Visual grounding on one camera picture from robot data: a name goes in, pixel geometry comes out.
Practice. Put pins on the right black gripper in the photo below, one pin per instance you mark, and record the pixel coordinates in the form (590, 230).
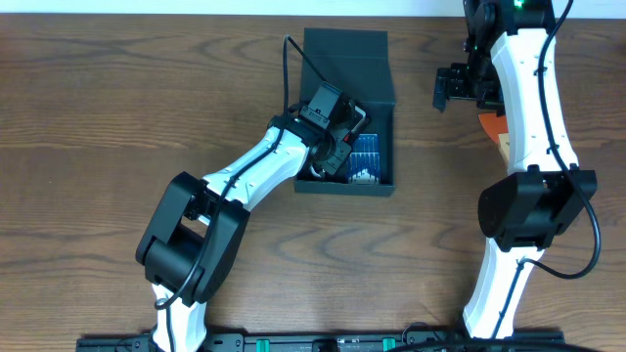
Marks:
(451, 85)

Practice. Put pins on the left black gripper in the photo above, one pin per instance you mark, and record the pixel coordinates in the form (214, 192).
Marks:
(337, 159)

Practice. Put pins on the small claw hammer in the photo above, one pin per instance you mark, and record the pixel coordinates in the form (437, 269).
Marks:
(317, 172)

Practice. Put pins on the blue precision screwdriver set case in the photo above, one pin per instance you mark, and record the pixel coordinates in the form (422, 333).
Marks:
(363, 166)

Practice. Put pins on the orange scraper wooden handle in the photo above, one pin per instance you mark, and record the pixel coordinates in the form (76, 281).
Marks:
(496, 128)

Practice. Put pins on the dark green box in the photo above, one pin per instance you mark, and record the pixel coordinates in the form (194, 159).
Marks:
(355, 62)

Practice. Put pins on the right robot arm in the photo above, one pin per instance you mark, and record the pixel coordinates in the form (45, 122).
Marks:
(511, 70)

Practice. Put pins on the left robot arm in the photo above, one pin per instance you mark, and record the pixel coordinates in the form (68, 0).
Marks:
(192, 240)

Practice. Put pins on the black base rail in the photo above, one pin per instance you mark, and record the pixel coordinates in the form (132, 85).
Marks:
(237, 342)

